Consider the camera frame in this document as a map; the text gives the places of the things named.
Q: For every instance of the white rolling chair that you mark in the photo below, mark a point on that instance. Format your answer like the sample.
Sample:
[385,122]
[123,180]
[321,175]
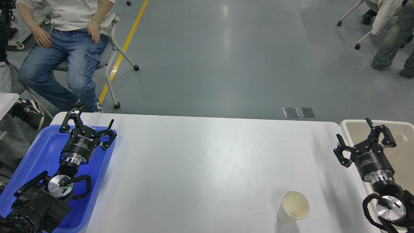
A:
[111,52]

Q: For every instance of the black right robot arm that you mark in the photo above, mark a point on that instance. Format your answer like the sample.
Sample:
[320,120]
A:
[389,206]

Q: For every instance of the person in olive trousers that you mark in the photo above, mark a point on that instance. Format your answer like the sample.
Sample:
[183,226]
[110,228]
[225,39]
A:
[398,34]

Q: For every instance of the white paper cup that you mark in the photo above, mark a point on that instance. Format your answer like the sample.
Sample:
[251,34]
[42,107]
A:
[294,206]

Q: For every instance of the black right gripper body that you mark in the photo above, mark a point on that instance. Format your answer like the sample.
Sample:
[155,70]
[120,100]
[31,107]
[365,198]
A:
[371,162]

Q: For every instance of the seated person in jeans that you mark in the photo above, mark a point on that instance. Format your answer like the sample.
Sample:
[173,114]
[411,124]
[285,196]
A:
[69,45]

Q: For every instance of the beige plastic bin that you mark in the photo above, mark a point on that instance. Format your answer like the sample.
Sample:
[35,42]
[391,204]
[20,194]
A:
[400,157]

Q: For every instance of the black and white sneaker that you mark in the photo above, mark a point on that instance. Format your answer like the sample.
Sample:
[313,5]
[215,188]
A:
[28,110]

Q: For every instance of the blue plastic tray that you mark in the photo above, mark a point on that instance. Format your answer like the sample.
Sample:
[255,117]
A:
[43,155]

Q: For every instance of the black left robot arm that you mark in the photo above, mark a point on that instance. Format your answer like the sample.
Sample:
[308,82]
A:
[55,187]

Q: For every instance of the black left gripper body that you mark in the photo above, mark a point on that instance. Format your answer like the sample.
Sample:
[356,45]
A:
[80,147]

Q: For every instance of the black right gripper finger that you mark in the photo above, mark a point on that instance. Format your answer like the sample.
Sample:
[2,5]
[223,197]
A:
[388,140]
[341,147]

